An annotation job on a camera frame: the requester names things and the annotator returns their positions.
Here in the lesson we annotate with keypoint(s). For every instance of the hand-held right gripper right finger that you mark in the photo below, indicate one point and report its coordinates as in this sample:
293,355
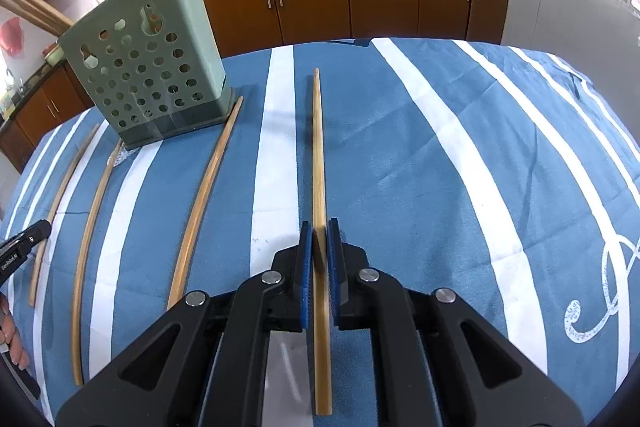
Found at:
334,277

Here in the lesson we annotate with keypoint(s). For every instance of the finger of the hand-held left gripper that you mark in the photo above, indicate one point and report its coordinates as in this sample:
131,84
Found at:
25,243

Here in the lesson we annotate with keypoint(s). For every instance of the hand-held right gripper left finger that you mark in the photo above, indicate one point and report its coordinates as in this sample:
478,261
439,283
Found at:
305,287

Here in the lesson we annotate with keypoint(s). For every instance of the green perforated utensil holder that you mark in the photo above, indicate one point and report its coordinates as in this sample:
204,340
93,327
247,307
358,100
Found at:
200,32

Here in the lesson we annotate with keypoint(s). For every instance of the person's left hand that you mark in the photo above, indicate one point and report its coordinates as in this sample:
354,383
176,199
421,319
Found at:
10,337

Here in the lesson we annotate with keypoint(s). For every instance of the blue white striped tablecloth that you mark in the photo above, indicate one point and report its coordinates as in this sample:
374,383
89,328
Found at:
425,207

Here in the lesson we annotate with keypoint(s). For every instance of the green basin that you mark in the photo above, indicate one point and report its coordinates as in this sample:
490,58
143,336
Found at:
54,56

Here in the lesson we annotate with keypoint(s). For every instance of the red plastic bag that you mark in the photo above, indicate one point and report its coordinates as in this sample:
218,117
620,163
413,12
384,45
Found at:
12,38

